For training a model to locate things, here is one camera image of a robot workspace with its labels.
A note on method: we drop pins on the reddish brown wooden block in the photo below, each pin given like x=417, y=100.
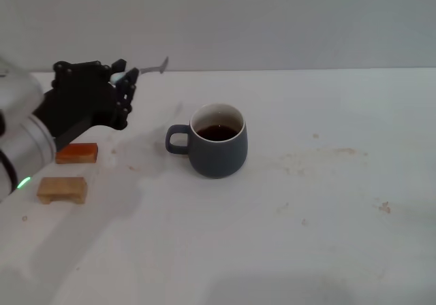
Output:
x=76, y=152

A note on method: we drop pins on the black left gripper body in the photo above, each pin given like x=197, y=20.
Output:
x=78, y=100

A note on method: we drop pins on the light tan wooden block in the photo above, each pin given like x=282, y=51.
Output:
x=61, y=187

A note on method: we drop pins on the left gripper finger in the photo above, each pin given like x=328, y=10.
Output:
x=125, y=100
x=81, y=67

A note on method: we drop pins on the dark grey ceramic cup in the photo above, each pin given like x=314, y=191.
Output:
x=218, y=158

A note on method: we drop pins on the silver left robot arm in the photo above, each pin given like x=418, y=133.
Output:
x=24, y=141

